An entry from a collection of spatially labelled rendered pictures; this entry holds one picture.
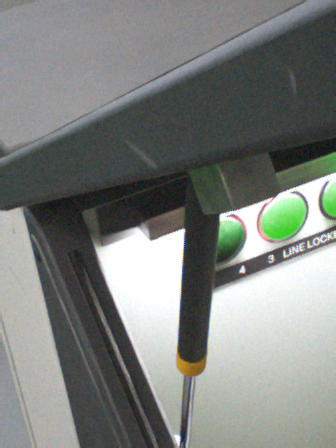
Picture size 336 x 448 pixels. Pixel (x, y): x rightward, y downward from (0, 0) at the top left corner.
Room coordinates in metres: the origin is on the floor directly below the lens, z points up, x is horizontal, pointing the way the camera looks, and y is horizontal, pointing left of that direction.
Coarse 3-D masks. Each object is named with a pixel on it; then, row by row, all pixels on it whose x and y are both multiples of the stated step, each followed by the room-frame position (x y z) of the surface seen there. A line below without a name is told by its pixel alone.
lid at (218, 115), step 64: (320, 0) 0.26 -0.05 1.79; (192, 64) 0.35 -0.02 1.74; (256, 64) 0.29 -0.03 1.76; (320, 64) 0.26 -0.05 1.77; (64, 128) 0.52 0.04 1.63; (128, 128) 0.41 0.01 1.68; (192, 128) 0.35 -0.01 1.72; (256, 128) 0.30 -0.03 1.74; (320, 128) 0.26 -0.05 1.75; (0, 192) 0.71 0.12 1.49; (64, 192) 0.54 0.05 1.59; (256, 192) 0.39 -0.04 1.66
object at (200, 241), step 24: (192, 192) 0.44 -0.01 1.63; (192, 216) 0.45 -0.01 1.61; (216, 216) 0.45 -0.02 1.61; (192, 240) 0.46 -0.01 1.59; (216, 240) 0.46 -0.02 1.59; (192, 264) 0.47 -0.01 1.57; (192, 288) 0.48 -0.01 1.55; (192, 312) 0.49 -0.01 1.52; (192, 336) 0.50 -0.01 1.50; (192, 360) 0.51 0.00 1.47; (192, 384) 0.54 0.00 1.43; (192, 408) 0.56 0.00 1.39
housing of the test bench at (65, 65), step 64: (64, 0) 1.05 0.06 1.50; (128, 0) 1.02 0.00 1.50; (192, 0) 1.00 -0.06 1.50; (256, 0) 0.97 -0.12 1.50; (0, 64) 0.92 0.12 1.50; (64, 64) 0.90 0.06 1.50; (128, 64) 0.88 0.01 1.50; (0, 128) 0.80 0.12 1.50; (0, 256) 0.90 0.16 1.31; (0, 320) 0.99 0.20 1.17
